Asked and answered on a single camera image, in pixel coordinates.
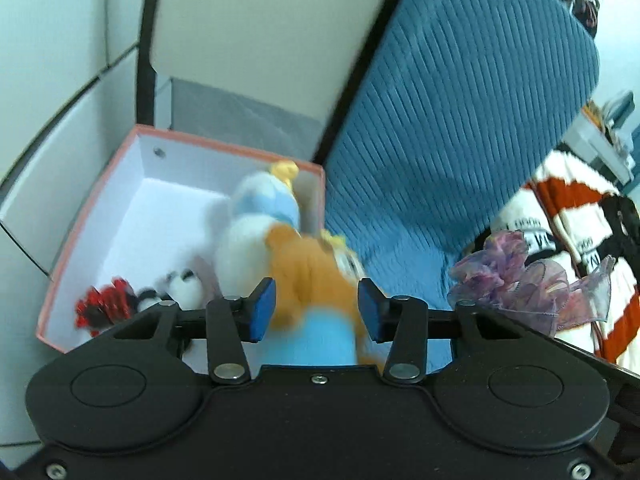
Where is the blue quilted chair cushion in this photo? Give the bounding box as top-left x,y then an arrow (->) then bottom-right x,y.
259,0 -> 601,376

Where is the small panda plush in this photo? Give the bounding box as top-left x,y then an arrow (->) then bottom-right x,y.
137,269 -> 205,312

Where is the black garment on bed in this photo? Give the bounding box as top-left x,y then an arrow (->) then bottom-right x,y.
578,195 -> 639,281

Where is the striped fleece blanket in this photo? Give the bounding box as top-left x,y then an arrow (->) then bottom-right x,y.
490,151 -> 639,374

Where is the white blue penguin plush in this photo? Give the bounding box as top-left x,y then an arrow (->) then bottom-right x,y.
214,160 -> 300,298

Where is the brown bear plush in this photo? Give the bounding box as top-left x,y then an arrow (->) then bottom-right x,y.
260,223 -> 384,368

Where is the pink cardboard box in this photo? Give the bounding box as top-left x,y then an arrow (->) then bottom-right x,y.
34,123 -> 328,376

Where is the beige folding chair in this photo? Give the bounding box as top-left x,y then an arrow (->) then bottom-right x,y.
136,0 -> 399,165

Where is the black red devil toy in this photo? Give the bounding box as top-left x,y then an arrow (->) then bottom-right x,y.
74,278 -> 139,337

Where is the white cluttered desk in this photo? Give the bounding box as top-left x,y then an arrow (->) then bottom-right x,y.
562,90 -> 636,185

